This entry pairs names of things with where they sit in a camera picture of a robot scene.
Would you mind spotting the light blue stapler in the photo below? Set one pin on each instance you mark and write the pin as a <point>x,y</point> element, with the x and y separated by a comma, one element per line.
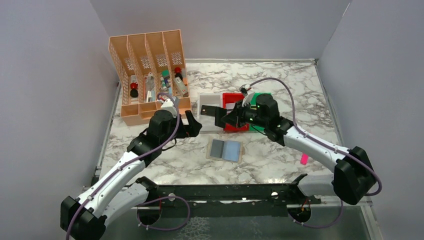
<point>150,96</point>

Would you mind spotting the white plastic bin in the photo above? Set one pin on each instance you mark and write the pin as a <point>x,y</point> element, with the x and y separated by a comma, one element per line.
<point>208,122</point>

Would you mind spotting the dark grey card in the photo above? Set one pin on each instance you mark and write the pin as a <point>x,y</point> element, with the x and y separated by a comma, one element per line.
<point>221,117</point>

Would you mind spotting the grey staples box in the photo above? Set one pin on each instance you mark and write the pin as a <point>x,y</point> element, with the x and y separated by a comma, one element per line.
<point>180,86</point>

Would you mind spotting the peach plastic desk organizer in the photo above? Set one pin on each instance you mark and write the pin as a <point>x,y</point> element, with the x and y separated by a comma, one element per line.
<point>140,58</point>

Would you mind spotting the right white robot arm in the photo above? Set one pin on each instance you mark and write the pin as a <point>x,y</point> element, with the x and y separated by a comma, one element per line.
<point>351,171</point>

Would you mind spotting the red black stamp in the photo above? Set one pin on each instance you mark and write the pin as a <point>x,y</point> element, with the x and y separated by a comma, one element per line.
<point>178,73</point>
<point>134,90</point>

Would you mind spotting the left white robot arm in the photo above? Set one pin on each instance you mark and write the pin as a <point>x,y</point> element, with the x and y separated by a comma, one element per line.
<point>87,216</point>

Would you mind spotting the green white glue stick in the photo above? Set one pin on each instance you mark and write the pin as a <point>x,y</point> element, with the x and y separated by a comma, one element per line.
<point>163,84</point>

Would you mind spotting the red black stamp left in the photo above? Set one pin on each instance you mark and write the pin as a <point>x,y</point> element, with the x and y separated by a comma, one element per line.
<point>134,90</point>

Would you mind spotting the green eraser block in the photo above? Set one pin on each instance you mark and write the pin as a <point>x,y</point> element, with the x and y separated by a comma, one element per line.
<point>165,74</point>

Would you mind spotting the red black stamp right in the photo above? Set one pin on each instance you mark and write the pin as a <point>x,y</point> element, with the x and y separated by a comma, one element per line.
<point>178,73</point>

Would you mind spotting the black chip card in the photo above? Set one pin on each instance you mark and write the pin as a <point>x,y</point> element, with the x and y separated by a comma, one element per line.
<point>208,110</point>

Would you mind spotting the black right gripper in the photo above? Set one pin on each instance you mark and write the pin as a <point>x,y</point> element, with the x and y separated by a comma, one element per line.
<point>238,117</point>

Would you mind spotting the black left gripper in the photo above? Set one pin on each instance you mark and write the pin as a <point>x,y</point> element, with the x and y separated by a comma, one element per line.
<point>185,126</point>

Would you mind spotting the red plastic bin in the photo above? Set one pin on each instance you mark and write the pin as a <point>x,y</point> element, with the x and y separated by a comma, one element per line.
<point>230,99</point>

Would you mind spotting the pink marker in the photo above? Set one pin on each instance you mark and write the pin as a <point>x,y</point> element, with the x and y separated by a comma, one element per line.
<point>304,159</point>

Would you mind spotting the green plastic bin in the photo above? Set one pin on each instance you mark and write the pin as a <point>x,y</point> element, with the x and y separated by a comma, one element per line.
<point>253,106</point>

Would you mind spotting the black mounting rail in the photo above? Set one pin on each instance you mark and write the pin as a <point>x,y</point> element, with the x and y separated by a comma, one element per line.
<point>225,200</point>

